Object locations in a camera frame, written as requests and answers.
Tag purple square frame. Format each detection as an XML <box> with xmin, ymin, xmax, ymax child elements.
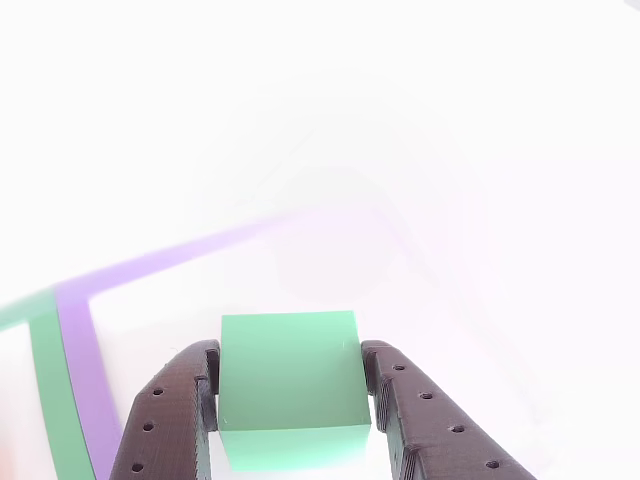
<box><xmin>53</xmin><ymin>204</ymin><xmax>451</xmax><ymax>471</ymax></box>

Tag green block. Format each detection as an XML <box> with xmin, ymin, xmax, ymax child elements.
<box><xmin>218</xmin><ymin>309</ymin><xmax>372</xmax><ymax>473</ymax></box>

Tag green square frame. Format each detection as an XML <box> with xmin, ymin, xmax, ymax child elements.
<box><xmin>0</xmin><ymin>288</ymin><xmax>96</xmax><ymax>480</ymax></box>

